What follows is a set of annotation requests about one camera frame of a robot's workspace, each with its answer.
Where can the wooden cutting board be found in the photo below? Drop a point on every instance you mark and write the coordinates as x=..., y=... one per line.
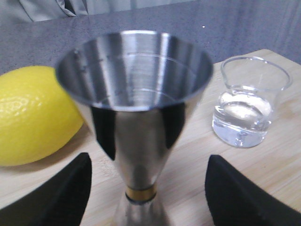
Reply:
x=274, y=165

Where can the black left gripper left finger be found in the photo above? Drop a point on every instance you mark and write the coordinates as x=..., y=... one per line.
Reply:
x=61, y=201

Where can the steel double jigger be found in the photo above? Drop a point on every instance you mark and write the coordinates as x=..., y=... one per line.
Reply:
x=136, y=90

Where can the grey curtain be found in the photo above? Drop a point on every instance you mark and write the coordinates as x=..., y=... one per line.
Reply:
x=20, y=11

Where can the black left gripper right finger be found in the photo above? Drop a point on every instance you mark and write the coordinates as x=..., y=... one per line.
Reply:
x=234, y=200

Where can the yellow lemon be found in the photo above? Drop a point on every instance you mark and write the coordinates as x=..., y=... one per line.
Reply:
x=37, y=117

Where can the small glass beaker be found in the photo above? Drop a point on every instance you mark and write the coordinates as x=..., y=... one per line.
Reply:
x=245, y=108

